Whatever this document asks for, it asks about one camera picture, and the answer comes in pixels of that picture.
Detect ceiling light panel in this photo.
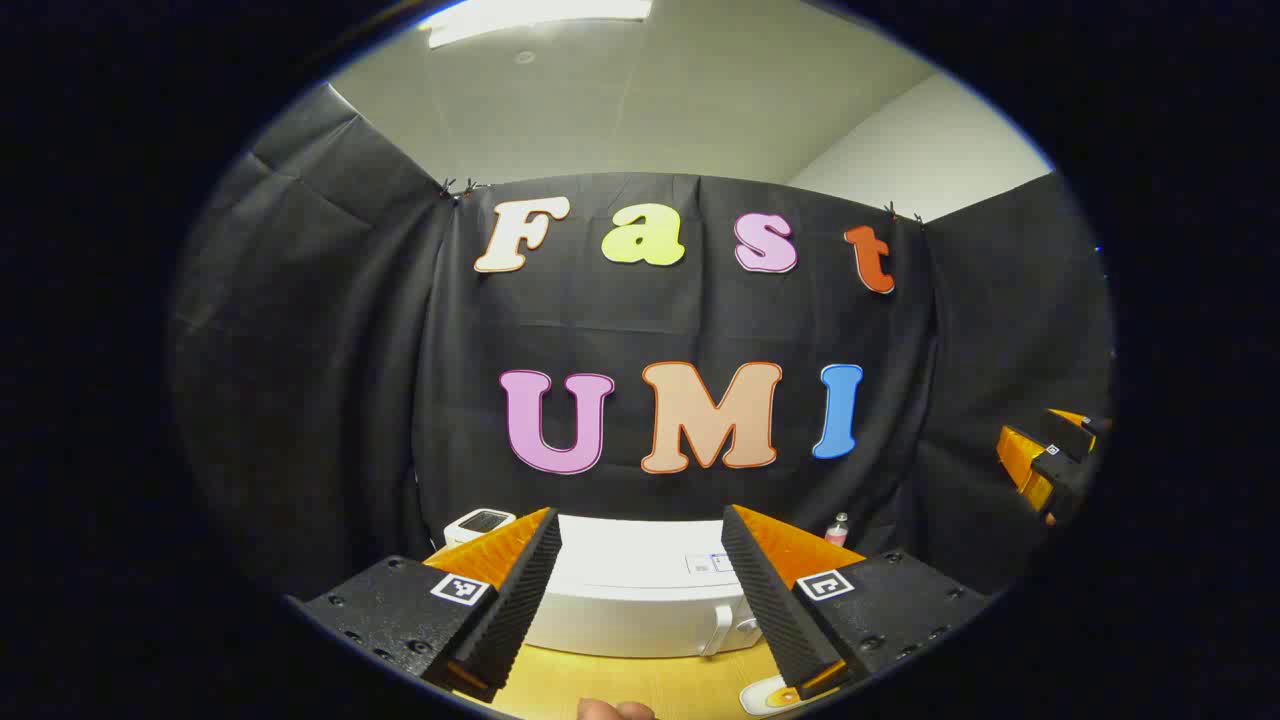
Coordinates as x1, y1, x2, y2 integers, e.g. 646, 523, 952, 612
420, 0, 653, 48

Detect white microwave oven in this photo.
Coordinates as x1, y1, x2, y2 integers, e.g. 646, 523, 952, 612
520, 515, 766, 659

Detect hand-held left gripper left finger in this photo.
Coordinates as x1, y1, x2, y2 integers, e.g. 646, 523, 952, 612
288, 506, 563, 704

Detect white square plate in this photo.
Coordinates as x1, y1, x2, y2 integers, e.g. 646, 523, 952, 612
740, 675, 803, 717

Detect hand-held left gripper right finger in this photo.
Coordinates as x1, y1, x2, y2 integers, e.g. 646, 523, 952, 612
720, 504, 991, 703

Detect white toaster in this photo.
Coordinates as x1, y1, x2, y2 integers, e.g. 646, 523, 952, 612
443, 508, 518, 549

